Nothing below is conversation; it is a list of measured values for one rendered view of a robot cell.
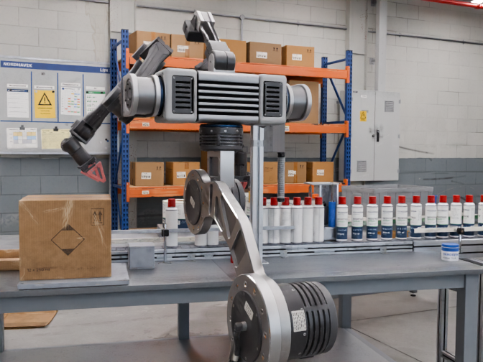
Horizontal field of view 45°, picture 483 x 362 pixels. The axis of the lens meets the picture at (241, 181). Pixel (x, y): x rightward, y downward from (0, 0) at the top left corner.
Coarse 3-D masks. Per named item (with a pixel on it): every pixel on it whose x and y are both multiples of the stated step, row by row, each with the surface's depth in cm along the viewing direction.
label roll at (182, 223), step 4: (164, 200) 304; (176, 200) 306; (180, 200) 307; (164, 204) 299; (176, 204) 294; (180, 204) 294; (164, 208) 299; (180, 208) 294; (164, 212) 299; (180, 212) 294; (164, 216) 299; (180, 216) 294; (184, 216) 294; (164, 220) 299; (180, 220) 294; (184, 220) 295; (180, 224) 294; (184, 224) 295
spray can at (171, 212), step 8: (168, 200) 243; (168, 208) 243; (176, 208) 244; (168, 216) 243; (176, 216) 243; (168, 224) 243; (176, 224) 244; (176, 232) 244; (168, 240) 243; (176, 240) 244
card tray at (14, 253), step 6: (0, 252) 241; (6, 252) 242; (12, 252) 242; (18, 252) 243; (0, 258) 241; (6, 258) 242; (12, 258) 242; (18, 258) 242; (0, 264) 217; (6, 264) 218; (12, 264) 218; (18, 264) 219; (0, 270) 217; (6, 270) 218; (12, 270) 218; (18, 270) 219
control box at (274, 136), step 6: (270, 126) 235; (276, 126) 238; (282, 126) 247; (264, 132) 236; (270, 132) 235; (276, 132) 238; (282, 132) 247; (264, 138) 236; (270, 138) 235; (276, 138) 239; (282, 138) 247; (264, 144) 236; (270, 144) 235; (276, 144) 239; (282, 144) 247; (264, 150) 236; (270, 150) 235; (276, 150) 239; (282, 150) 247
